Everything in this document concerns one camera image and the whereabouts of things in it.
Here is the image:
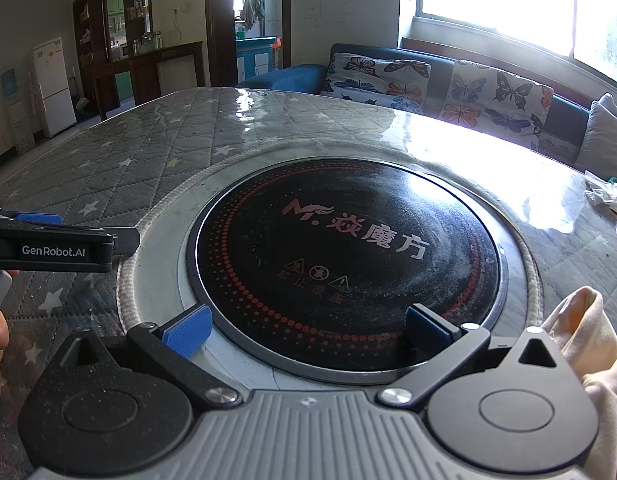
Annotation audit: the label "round black induction cooktop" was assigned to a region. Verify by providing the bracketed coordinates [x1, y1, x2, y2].
[186, 157, 509, 386]

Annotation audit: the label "grey pillow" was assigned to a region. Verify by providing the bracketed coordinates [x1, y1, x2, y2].
[573, 100, 617, 183]

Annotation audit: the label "long-handled floor brush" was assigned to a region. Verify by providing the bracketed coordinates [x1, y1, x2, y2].
[74, 65, 92, 111]

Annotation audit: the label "butterfly print cushion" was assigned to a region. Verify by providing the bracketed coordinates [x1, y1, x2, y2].
[439, 59, 554, 153]
[319, 52, 432, 116]

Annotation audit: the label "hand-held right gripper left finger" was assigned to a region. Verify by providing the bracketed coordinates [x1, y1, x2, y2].
[57, 304, 243, 407]

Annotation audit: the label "dark wooden door frame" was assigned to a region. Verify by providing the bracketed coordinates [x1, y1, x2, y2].
[203, 0, 292, 88]

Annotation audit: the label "crumpled white cloth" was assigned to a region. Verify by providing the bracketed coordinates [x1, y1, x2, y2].
[583, 170, 617, 221]

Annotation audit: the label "cream sweater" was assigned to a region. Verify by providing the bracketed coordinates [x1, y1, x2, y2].
[541, 286, 617, 480]

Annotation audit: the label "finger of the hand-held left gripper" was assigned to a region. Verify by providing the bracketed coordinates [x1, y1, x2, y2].
[0, 209, 65, 228]
[106, 226, 140, 256]

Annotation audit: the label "blue kitchen cabinet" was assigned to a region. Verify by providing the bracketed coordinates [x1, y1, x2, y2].
[236, 36, 282, 86]

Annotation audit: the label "white refrigerator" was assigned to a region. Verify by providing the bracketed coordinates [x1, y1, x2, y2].
[32, 36, 78, 138]

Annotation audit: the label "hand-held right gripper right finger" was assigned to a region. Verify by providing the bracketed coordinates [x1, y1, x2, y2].
[376, 303, 572, 408]

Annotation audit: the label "dark wooden cabinet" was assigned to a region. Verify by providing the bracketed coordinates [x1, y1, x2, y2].
[72, 0, 204, 121]

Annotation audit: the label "blue sofa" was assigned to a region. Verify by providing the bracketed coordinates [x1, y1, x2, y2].
[236, 42, 617, 181]

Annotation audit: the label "water dispenser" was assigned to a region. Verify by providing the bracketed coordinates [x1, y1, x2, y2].
[1, 69, 36, 155]

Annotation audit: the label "hanging grey clothes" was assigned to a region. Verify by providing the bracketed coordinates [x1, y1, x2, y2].
[240, 0, 265, 31]

